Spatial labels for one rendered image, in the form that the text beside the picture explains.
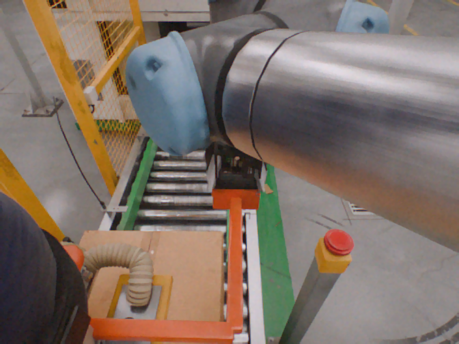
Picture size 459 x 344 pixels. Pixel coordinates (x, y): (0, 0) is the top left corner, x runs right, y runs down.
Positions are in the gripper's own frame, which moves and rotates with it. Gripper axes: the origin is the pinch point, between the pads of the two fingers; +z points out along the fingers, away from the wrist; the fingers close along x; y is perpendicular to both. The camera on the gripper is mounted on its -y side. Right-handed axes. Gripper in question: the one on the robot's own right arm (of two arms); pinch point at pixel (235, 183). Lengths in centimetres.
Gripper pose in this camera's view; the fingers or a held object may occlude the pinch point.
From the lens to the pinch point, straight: 54.3
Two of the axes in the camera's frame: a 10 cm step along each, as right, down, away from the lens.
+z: -0.1, 7.2, 6.9
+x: 10.0, 0.1, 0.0
